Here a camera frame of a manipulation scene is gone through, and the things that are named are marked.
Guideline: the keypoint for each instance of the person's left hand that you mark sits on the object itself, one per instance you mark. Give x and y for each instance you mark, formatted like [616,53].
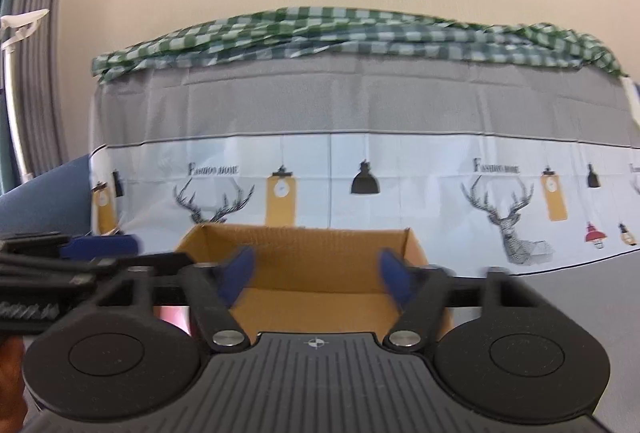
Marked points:
[13,407]

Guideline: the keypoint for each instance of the open cardboard box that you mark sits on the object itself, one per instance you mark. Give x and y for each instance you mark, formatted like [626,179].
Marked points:
[308,280]

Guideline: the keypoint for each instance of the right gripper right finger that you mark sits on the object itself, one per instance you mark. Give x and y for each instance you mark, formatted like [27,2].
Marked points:
[421,295]

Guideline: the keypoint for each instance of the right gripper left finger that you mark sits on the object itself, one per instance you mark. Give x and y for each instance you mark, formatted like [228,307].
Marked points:
[211,289]

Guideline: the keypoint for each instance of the blue sofa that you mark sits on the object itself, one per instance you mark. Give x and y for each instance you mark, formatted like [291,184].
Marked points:
[59,200]

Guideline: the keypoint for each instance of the red spicy snack bag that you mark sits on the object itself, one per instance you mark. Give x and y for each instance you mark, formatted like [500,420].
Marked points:
[171,322]

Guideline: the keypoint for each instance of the green checkered cloth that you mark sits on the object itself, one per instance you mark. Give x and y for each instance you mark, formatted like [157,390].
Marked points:
[290,33]

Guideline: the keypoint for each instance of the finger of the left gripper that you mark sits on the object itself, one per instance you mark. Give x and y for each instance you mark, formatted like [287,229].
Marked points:
[21,248]
[88,248]

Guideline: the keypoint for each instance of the grey curtain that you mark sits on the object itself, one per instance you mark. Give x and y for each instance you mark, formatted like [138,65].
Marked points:
[39,97]

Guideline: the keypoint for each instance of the grey deer print sofa cover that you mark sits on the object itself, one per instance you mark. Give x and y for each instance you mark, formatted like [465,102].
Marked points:
[533,170]

